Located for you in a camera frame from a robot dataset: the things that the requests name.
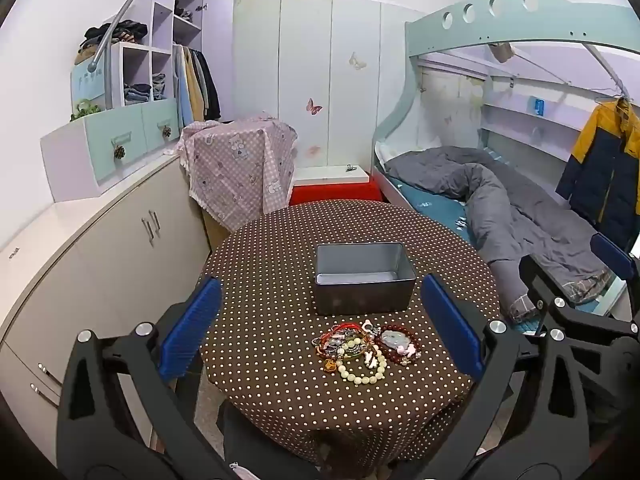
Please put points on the faded butterfly sticker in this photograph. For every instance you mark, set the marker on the faded butterfly sticker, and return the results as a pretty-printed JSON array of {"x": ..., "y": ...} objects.
[{"x": 312, "y": 150}]

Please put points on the red ottoman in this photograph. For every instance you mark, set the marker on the red ottoman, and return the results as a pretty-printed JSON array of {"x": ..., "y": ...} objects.
[{"x": 335, "y": 192}]

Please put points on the mint bunk bed frame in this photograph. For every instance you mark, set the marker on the mint bunk bed frame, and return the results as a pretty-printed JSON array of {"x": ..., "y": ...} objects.
[{"x": 550, "y": 20}]

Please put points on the curved metal pipe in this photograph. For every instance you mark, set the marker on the curved metal pipe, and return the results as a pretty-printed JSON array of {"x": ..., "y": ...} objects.
[{"x": 107, "y": 40}]

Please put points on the grey duvet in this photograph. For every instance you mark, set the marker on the grey duvet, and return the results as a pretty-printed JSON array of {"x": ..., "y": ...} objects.
[{"x": 500, "y": 195}]

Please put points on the mint drawer box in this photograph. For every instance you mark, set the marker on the mint drawer box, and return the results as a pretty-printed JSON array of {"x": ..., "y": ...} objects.
[{"x": 100, "y": 145}]

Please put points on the white wardrobe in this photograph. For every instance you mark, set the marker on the white wardrobe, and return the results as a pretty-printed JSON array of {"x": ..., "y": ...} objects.
[{"x": 300, "y": 60}]

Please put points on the lilac cubby shelf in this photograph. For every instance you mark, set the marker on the lilac cubby shelf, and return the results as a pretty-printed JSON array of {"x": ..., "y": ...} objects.
[{"x": 162, "y": 15}]

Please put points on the pink checked cloth-covered box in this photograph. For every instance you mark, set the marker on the pink checked cloth-covered box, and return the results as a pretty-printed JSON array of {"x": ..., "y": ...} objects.
[{"x": 235, "y": 170}]

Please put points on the light blue hanging garment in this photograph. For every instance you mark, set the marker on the light blue hanging garment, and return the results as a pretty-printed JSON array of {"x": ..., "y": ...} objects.
[{"x": 182, "y": 92}]

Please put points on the crumpled dark garment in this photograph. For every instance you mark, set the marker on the crumpled dark garment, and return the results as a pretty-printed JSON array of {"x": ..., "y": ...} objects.
[{"x": 183, "y": 14}]

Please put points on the tan hanging garment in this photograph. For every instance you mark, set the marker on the tan hanging garment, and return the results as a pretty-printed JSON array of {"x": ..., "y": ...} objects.
[{"x": 194, "y": 85}]

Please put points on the white pink charm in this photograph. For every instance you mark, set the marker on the white pink charm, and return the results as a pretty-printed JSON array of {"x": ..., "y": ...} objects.
[{"x": 370, "y": 358}]

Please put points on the white low cabinet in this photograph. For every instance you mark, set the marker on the white low cabinet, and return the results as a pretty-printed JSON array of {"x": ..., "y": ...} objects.
[{"x": 100, "y": 260}]

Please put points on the pale butterfly sticker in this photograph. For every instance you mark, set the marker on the pale butterfly sticker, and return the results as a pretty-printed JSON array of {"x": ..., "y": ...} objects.
[{"x": 357, "y": 61}]

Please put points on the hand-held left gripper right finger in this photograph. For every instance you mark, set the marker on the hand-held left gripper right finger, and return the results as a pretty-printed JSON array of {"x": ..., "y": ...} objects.
[{"x": 450, "y": 330}]

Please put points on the blue cup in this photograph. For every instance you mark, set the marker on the blue cup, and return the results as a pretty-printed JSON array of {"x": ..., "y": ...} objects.
[{"x": 537, "y": 105}]

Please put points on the folded dark clothes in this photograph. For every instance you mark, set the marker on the folded dark clothes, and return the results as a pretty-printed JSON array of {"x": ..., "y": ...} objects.
[{"x": 136, "y": 94}]

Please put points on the pine cone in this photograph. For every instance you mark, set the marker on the pine cone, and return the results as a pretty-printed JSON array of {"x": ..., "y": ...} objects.
[
  {"x": 119, "y": 151},
  {"x": 166, "y": 132}
]

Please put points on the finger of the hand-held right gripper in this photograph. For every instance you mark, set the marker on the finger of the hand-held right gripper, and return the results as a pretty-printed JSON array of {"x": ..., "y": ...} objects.
[
  {"x": 612, "y": 257},
  {"x": 535, "y": 280}
]

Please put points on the black hanging coat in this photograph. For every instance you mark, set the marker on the black hanging coat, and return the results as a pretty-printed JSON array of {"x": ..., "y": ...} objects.
[{"x": 211, "y": 85}]

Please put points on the yellow navy jacket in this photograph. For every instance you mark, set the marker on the yellow navy jacket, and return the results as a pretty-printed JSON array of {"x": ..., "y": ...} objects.
[{"x": 605, "y": 170}]

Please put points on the grey clip lamp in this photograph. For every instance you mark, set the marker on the grey clip lamp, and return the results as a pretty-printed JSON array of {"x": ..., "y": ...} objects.
[{"x": 500, "y": 51}]

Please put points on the teal bedsheet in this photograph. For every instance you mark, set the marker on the teal bedsheet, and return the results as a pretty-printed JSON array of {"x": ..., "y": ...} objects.
[{"x": 435, "y": 205}]

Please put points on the white board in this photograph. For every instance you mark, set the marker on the white board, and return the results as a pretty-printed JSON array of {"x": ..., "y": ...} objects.
[{"x": 325, "y": 174}]

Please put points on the pink stone charm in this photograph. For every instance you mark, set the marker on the pink stone charm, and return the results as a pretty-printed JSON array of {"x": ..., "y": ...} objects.
[{"x": 407, "y": 352}]

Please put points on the pale green jade pendant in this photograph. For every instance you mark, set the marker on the pale green jade pendant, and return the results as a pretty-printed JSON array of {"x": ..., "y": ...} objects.
[{"x": 393, "y": 341}]

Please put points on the green plant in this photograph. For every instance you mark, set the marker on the green plant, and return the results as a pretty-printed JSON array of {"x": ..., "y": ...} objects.
[{"x": 87, "y": 108}]

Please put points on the grey metal tin box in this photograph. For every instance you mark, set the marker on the grey metal tin box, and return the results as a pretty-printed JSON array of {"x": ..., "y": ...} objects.
[{"x": 365, "y": 290}]

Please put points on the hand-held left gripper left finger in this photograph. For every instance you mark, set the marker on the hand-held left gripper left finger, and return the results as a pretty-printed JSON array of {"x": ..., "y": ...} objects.
[{"x": 192, "y": 330}]

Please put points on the amber pendant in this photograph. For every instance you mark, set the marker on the amber pendant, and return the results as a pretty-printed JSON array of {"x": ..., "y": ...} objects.
[{"x": 330, "y": 366}]

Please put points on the cardboard box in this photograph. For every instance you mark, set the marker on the cardboard box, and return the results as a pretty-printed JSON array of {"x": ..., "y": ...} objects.
[{"x": 215, "y": 232}]

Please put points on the pink butterfly sticker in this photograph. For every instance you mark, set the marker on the pink butterfly sticker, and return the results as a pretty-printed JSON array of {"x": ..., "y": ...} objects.
[{"x": 313, "y": 106}]

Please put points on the folded jeans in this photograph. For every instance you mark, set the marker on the folded jeans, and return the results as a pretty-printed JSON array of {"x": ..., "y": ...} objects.
[{"x": 159, "y": 86}]

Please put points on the plaid pillow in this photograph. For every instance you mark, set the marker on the plaid pillow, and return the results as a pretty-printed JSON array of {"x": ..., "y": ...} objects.
[{"x": 582, "y": 290}]

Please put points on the brown polka-dot round table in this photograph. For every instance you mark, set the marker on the brown polka-dot round table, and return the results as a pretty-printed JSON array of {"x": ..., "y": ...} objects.
[{"x": 270, "y": 270}]

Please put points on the pile of dark clothes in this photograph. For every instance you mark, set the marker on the pile of dark clothes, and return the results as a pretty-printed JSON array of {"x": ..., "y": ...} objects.
[{"x": 120, "y": 30}]

